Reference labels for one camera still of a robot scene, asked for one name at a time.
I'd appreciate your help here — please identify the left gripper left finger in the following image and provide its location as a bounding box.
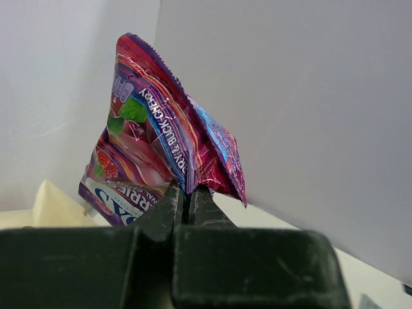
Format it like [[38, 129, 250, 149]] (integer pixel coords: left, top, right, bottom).
[[135, 180, 183, 243]]

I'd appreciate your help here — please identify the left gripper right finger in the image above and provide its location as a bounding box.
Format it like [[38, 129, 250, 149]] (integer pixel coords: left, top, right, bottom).
[[185, 185, 237, 229]]

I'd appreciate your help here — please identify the purple berry candy packet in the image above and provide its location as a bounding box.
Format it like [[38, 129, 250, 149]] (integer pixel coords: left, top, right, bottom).
[[79, 33, 247, 226]]

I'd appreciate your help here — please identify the beige paper bag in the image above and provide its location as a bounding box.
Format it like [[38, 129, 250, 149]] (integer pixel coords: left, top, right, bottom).
[[1, 180, 109, 230]]

